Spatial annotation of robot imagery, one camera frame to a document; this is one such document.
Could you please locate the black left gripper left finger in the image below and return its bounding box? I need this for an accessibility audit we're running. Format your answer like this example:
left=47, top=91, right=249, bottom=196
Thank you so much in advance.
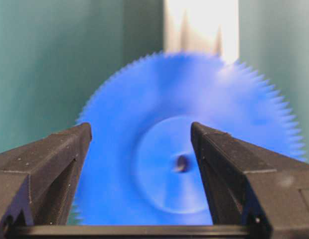
left=0, top=123, right=92, bottom=234

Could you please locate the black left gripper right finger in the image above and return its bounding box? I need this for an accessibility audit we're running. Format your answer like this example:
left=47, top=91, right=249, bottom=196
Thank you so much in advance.
left=191, top=122, right=309, bottom=239

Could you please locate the large blue gear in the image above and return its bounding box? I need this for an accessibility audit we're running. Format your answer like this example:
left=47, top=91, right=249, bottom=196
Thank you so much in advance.
left=74, top=53, right=305, bottom=225

